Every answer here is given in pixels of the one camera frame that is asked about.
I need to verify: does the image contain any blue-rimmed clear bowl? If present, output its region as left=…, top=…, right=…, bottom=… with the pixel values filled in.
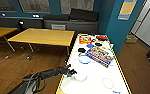
left=77, top=54, right=93, bottom=65

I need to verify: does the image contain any black air hockey striker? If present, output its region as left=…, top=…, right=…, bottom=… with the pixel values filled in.
left=94, top=41, right=103, bottom=48
left=77, top=47, right=87, bottom=54

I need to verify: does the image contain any yellow air hockey table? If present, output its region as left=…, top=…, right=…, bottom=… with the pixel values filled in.
left=55, top=32, right=132, bottom=94

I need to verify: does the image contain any small blue puck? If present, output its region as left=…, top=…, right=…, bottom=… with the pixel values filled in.
left=86, top=43, right=95, bottom=49

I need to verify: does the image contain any orange game box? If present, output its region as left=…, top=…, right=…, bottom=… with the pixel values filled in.
left=78, top=34, right=94, bottom=45

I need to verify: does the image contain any yellow-topped table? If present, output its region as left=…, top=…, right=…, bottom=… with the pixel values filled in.
left=0, top=26, right=19, bottom=53
left=7, top=27, right=76, bottom=61

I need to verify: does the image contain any red and black item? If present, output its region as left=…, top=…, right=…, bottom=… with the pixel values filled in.
left=96, top=35, right=109, bottom=41

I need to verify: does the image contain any brown cardboard box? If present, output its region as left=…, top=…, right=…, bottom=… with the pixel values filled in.
left=125, top=34, right=138, bottom=44

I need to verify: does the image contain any yellow wall sign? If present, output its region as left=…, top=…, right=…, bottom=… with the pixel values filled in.
left=117, top=0, right=138, bottom=21

